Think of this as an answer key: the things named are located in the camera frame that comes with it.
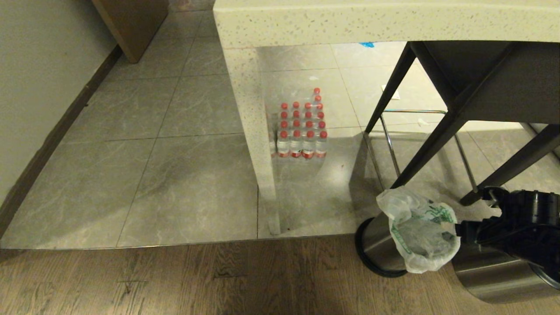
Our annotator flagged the steel bin shell black rim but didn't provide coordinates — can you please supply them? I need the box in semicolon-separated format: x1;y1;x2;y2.
452;243;560;304

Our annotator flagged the translucent green-printed trash bag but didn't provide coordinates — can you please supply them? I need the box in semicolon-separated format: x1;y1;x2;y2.
376;186;461;274

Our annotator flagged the steel inner bin black base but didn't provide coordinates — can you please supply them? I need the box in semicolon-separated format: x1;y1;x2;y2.
355;214;410;279

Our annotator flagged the dark bar stool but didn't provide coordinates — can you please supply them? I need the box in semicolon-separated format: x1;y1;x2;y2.
364;42;560;207

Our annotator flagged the shrink-wrapped red-capped water bottle pack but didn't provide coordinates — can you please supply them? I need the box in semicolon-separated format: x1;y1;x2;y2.
265;87;329;160

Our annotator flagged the speckled beige stone counter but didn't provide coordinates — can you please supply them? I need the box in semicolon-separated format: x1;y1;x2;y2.
213;0;560;236

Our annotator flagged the brown wooden cabinet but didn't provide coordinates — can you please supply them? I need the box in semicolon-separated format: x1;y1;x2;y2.
91;0;169;64

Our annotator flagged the dark wooden baseboard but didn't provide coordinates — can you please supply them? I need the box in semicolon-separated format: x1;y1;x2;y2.
0;44;124;239

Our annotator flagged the chrome stool footrest frame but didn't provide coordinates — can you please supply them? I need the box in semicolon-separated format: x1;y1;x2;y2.
362;109;478;194

